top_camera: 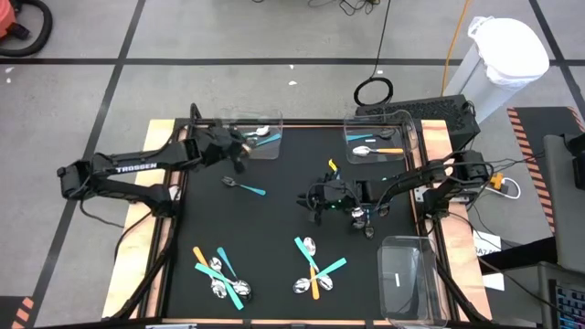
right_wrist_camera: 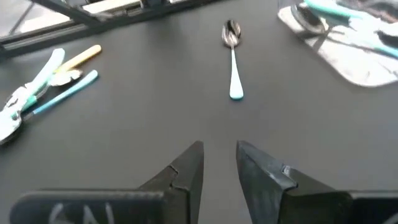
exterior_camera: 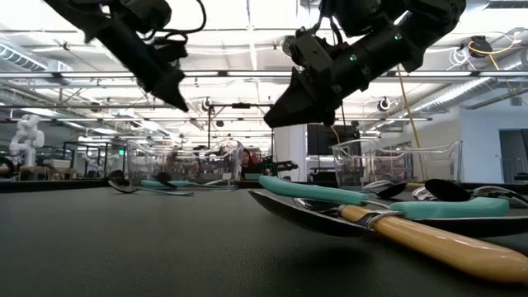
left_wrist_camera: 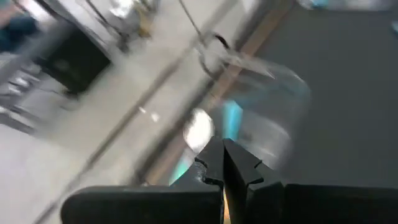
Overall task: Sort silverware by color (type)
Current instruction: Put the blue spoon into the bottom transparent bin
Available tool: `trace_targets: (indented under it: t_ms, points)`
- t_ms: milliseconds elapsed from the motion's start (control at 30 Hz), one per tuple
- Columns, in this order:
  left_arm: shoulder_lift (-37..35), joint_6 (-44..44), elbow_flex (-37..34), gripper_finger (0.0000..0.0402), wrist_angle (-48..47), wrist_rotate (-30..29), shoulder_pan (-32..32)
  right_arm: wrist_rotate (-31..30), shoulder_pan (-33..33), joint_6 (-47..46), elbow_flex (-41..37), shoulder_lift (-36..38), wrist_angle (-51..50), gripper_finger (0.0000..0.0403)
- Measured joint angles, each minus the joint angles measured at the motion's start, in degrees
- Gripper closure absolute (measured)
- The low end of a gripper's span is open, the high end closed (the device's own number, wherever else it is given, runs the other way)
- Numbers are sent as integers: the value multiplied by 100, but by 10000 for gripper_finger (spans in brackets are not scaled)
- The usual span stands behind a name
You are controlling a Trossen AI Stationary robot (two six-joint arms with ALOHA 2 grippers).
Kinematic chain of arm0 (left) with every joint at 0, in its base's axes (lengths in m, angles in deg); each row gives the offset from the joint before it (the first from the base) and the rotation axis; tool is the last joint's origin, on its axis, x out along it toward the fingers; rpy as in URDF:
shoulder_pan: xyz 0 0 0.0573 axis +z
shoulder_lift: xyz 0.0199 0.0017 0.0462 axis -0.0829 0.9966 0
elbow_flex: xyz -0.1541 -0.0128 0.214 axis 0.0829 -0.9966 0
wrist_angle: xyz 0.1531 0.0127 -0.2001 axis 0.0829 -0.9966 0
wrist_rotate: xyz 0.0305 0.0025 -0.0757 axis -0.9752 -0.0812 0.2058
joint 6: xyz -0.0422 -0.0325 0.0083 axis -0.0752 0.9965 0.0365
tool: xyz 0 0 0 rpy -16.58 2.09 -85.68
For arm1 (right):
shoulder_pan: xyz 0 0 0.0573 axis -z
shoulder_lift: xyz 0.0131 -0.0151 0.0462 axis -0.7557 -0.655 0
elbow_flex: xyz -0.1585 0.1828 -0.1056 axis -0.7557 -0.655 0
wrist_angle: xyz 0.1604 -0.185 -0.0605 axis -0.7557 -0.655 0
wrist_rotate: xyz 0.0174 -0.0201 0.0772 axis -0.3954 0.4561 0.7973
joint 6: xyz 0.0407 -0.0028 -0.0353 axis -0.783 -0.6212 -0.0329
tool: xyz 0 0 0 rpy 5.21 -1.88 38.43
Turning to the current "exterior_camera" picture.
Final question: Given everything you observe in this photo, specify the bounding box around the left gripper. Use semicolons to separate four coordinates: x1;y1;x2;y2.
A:
84;20;190;111

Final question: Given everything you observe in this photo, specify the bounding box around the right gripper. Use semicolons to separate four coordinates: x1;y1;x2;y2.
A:
263;35;399;128

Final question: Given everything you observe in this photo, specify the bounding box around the teal handled silver spoon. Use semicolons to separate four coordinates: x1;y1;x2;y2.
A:
258;175;393;210

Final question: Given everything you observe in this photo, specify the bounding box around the black headed spoon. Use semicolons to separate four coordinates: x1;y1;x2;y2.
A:
155;170;179;190

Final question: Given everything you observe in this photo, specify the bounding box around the teal handled cutlery piece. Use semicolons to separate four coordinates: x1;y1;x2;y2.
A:
139;179;191;189

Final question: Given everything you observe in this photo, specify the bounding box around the blue handled spoon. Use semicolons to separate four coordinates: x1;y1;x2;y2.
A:
106;179;196;197

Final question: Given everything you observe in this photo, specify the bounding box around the large wooden handled spoon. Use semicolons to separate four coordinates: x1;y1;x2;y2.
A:
291;196;528;285

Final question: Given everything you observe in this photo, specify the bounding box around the black monitor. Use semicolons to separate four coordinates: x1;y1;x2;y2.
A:
306;123;361;157

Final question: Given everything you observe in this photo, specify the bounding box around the white pillar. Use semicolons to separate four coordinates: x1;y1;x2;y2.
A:
274;123;307;182

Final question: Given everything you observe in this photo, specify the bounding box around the long ceiling light strip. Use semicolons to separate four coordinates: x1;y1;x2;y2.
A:
0;69;528;80

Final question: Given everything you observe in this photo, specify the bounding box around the clear plastic bin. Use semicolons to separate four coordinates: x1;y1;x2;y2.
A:
332;139;464;191
126;139;245;191

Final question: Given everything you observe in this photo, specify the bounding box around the person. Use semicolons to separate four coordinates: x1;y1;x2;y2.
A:
240;148;261;180

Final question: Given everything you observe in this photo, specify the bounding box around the white humanoid robot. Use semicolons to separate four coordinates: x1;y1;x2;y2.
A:
7;114;45;168

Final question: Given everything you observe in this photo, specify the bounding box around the wooden background table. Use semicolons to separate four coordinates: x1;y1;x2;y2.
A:
0;163;79;182

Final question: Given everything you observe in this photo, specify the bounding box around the black table mat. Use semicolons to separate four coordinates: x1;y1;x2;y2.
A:
0;187;528;297

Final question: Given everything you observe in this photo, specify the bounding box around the dark door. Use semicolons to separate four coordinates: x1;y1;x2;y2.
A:
497;129;528;185

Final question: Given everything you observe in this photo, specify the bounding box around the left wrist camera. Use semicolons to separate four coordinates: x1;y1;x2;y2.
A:
153;35;190;64

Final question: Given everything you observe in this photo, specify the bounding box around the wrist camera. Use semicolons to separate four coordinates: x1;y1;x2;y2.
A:
153;35;190;64
288;26;336;74

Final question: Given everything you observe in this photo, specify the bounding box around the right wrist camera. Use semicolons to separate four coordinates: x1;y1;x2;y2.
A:
288;26;336;74

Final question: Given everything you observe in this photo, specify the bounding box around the black ceiling cable reel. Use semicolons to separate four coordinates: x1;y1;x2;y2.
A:
281;35;296;59
469;35;493;59

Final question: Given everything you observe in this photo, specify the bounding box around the black frame rig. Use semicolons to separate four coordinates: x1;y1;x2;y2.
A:
207;101;276;182

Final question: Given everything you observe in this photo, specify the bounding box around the yellow cable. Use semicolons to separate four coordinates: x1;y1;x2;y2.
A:
395;65;422;149

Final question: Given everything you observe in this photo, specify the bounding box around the silver air duct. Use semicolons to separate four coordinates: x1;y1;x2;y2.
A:
0;40;75;86
412;49;528;117

